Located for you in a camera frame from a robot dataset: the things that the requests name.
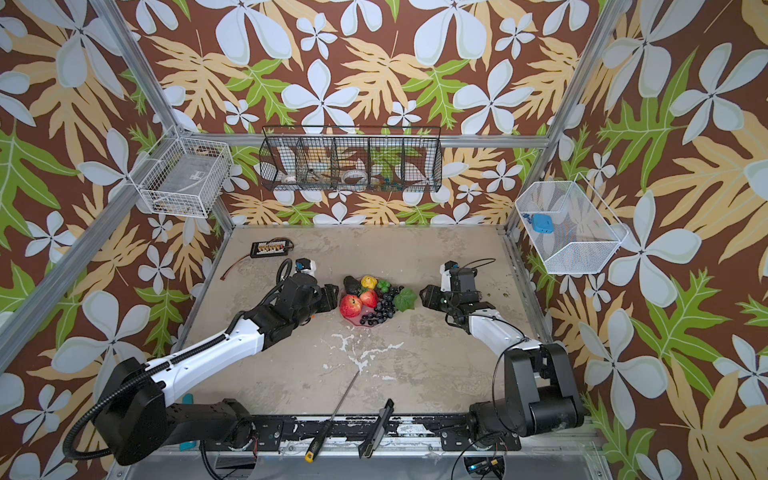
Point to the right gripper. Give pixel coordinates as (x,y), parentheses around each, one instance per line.
(436,297)

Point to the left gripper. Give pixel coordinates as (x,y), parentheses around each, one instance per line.
(329,297)

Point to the red tomato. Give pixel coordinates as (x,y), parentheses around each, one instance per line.
(350,306)

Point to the dark avocado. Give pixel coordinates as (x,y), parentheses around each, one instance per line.
(352,286)

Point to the pink dotted plate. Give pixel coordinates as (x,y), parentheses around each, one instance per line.
(368,309)

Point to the red mango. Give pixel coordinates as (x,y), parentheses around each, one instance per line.
(369,299)

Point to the yellow pear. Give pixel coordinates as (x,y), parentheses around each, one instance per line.
(369,282)

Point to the black grape bunch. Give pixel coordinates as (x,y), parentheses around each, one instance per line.
(398,300)

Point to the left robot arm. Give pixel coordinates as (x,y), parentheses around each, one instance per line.
(139,410)

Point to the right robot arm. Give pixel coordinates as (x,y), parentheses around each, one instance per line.
(539,389)

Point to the blue object in basket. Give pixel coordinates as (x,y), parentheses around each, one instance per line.
(541,223)

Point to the white mesh basket right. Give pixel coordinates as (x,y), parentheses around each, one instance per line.
(588,233)

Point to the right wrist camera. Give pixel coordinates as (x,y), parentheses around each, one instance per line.
(449,277)

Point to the black mounting rail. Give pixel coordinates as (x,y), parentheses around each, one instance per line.
(443,432)

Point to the black wire basket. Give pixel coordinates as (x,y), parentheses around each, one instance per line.
(358,159)

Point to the yellow handled screwdriver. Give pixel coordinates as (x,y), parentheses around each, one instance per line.
(318,441)

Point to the teal handled tool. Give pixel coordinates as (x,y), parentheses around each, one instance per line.
(187,400)

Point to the black clamp bracket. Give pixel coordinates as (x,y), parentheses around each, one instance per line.
(374,436)

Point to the white wire basket left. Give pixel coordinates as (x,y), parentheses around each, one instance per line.
(181,175)

